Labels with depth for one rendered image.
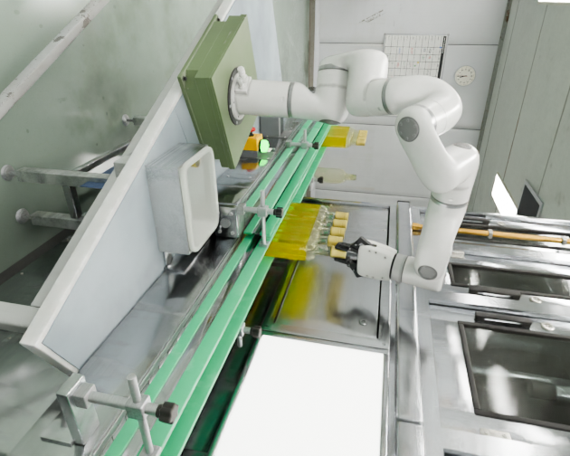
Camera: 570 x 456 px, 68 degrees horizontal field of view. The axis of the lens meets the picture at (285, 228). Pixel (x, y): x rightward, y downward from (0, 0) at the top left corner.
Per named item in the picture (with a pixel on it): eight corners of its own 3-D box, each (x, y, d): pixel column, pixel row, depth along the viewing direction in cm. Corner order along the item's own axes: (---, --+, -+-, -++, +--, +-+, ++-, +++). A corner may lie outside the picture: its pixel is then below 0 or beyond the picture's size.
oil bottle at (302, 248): (245, 254, 129) (315, 262, 125) (244, 238, 126) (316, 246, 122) (251, 245, 134) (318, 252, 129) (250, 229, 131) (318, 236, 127)
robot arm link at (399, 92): (372, 83, 94) (432, 75, 84) (407, 71, 102) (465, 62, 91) (381, 144, 99) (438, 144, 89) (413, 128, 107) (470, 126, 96)
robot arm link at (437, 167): (414, 171, 109) (379, 193, 100) (431, 88, 96) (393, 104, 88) (476, 195, 99) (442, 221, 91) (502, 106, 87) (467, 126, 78)
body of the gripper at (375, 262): (399, 275, 123) (362, 265, 127) (403, 245, 118) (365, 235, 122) (392, 289, 117) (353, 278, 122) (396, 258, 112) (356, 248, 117)
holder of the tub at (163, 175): (162, 270, 106) (192, 274, 104) (144, 165, 93) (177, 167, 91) (191, 237, 120) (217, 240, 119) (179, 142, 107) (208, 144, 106)
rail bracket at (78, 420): (43, 446, 66) (176, 478, 62) (9, 367, 58) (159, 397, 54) (64, 420, 70) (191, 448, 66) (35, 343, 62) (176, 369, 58)
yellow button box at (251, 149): (237, 156, 152) (258, 158, 151) (236, 136, 149) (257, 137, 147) (243, 150, 158) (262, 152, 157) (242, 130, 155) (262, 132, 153)
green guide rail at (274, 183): (242, 211, 120) (270, 213, 118) (242, 208, 119) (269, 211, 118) (328, 92, 270) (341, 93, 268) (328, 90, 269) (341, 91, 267)
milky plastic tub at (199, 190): (160, 252, 103) (194, 256, 101) (146, 164, 92) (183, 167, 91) (190, 220, 118) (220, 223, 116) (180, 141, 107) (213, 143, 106)
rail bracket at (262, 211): (238, 245, 120) (281, 250, 117) (234, 190, 112) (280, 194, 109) (242, 240, 122) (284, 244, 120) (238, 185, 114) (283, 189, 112)
